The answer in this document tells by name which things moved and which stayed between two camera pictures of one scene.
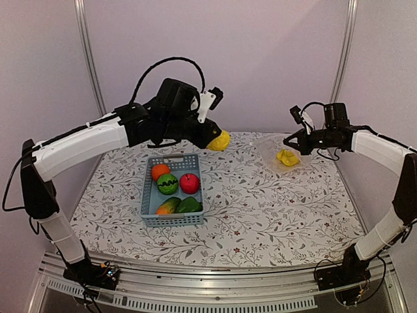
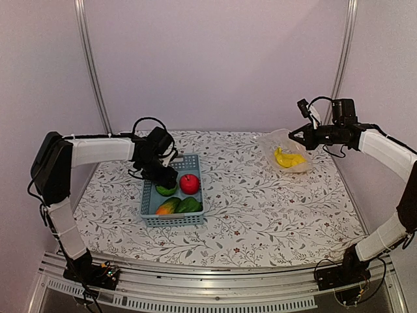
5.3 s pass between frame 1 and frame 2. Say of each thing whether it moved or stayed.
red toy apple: stayed
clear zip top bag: moved
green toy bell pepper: stayed
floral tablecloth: stayed
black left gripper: moved
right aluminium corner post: stayed
